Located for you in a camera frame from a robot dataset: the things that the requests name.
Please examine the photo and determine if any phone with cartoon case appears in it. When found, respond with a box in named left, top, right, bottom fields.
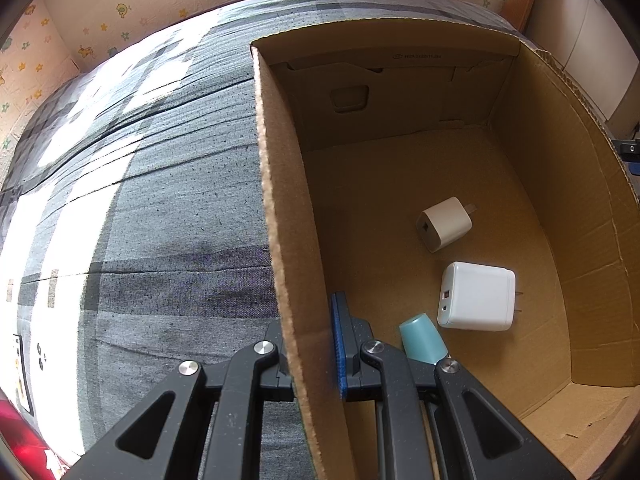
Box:
left=10, top=332, right=33, bottom=416

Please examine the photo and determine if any red cloth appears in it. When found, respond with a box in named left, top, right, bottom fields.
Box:
left=0, top=390, right=76, bottom=480

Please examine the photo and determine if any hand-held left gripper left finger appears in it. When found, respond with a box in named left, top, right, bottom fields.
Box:
left=65, top=322, right=296, bottom=480

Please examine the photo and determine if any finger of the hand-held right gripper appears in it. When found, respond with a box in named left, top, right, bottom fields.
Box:
left=611, top=132, right=640, bottom=177

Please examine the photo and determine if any small white charger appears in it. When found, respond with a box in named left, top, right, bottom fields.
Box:
left=416, top=196, right=478, bottom=254

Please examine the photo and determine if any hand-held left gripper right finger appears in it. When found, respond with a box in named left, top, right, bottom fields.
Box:
left=330, top=291, right=576, bottom=480

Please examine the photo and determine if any teal bottle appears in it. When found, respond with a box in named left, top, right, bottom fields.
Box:
left=398, top=313, right=448, bottom=365

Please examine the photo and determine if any large white charger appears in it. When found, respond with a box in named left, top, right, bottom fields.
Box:
left=436, top=261, right=525, bottom=332

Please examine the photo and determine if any cardboard box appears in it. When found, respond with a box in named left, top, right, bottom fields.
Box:
left=250, top=16, right=640, bottom=480

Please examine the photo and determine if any beige wardrobe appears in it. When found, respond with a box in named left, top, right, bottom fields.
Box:
left=525, top=0, right=640, bottom=126

